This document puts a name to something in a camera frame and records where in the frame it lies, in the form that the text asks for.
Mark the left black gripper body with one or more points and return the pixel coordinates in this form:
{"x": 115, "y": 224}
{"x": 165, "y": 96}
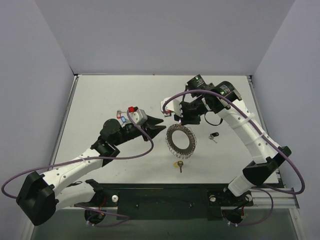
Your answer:
{"x": 145, "y": 130}

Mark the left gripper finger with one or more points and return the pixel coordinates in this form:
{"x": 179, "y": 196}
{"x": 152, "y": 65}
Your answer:
{"x": 154, "y": 121}
{"x": 154, "y": 131}

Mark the white disc wire keyring holder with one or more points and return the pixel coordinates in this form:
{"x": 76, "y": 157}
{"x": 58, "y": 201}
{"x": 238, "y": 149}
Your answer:
{"x": 181, "y": 141}

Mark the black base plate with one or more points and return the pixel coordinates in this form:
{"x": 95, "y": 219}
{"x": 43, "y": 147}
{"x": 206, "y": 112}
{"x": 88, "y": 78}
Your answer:
{"x": 169, "y": 201}

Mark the yellow tag key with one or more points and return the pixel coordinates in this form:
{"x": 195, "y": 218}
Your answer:
{"x": 179, "y": 165}

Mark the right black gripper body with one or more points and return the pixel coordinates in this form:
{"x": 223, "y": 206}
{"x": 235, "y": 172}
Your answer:
{"x": 188, "y": 119}

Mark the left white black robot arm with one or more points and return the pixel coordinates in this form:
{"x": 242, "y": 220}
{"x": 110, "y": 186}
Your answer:
{"x": 41, "y": 195}

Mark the red tag key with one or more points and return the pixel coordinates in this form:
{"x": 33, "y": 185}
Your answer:
{"x": 119, "y": 113}

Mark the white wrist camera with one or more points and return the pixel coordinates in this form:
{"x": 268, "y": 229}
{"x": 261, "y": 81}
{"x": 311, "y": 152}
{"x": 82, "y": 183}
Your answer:
{"x": 137, "y": 115}
{"x": 173, "y": 107}

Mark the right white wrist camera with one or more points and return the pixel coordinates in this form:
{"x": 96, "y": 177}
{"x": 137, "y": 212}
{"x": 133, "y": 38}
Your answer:
{"x": 173, "y": 107}

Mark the black tag key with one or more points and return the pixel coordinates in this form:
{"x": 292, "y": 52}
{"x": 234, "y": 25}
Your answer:
{"x": 213, "y": 137}

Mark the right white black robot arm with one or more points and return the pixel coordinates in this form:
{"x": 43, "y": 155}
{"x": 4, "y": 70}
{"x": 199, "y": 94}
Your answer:
{"x": 266, "y": 154}

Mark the blue key tag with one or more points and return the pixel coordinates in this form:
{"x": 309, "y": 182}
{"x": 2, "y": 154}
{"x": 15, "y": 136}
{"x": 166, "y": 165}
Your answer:
{"x": 123, "y": 120}

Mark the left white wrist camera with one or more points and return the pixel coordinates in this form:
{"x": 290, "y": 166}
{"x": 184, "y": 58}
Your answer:
{"x": 137, "y": 115}

